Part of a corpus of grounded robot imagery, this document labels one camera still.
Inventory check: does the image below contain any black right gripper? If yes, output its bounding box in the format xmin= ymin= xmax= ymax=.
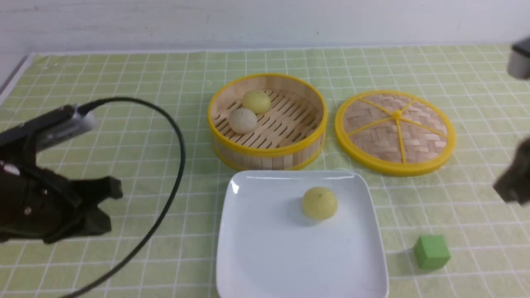
xmin=493 ymin=138 xmax=530 ymax=206

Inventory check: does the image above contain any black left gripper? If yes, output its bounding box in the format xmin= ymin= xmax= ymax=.
xmin=1 ymin=160 xmax=123 ymax=244

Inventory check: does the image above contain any beige steamed bun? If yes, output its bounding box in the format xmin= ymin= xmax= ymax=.
xmin=228 ymin=108 xmax=258 ymax=135

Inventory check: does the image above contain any yellow steamed bun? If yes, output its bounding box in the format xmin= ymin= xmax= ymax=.
xmin=242 ymin=90 xmax=272 ymax=114
xmin=302 ymin=187 xmax=338 ymax=222

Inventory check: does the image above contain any white square plate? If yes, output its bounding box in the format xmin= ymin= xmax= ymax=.
xmin=216 ymin=171 xmax=390 ymax=298

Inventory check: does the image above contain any green checkered tablecloth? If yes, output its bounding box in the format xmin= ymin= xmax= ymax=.
xmin=1 ymin=45 xmax=530 ymax=298

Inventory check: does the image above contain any green cube block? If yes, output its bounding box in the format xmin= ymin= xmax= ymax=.
xmin=413 ymin=235 xmax=451 ymax=270

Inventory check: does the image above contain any woven bamboo steamer lid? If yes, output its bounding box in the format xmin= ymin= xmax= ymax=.
xmin=334 ymin=90 xmax=457 ymax=177

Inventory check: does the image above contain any bamboo steamer basket yellow rim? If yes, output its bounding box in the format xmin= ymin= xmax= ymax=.
xmin=207 ymin=73 xmax=328 ymax=171

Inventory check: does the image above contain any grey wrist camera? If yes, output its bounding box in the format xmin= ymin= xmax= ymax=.
xmin=507 ymin=36 xmax=530 ymax=81
xmin=0 ymin=105 xmax=98 ymax=154

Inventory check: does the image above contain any black camera cable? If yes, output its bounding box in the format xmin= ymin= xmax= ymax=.
xmin=60 ymin=97 xmax=186 ymax=298

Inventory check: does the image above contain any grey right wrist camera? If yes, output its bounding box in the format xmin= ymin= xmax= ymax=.
xmin=507 ymin=36 xmax=530 ymax=81

